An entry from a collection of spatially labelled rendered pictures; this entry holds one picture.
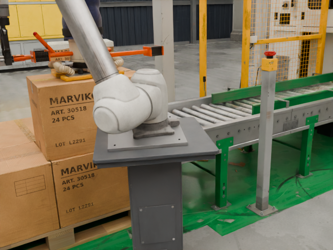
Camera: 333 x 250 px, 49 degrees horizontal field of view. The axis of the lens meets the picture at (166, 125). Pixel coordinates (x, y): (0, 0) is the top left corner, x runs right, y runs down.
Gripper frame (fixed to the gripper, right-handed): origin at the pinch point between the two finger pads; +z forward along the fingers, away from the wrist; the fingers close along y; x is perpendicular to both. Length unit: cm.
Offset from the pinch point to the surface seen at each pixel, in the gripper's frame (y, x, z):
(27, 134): 37, -9, 53
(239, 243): -69, -100, 107
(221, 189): -33, -115, 93
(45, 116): -17.6, -11.9, 28.8
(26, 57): -2.4, -8.8, -0.2
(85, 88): -18.6, -33.7, 16.5
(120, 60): -9, -58, 5
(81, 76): -13.0, -33.9, 10.9
